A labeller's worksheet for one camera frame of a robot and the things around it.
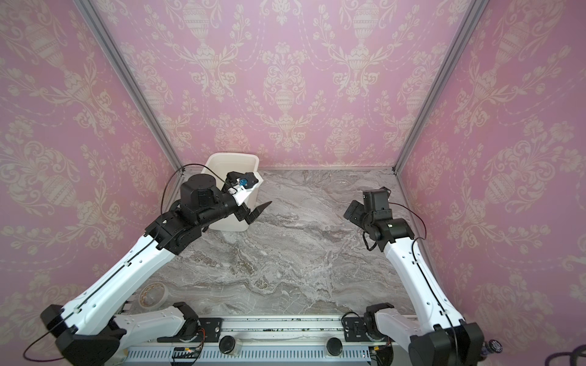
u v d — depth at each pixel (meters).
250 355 0.78
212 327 0.75
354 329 0.74
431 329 0.38
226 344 0.63
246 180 0.52
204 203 0.50
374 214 0.57
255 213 0.59
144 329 0.53
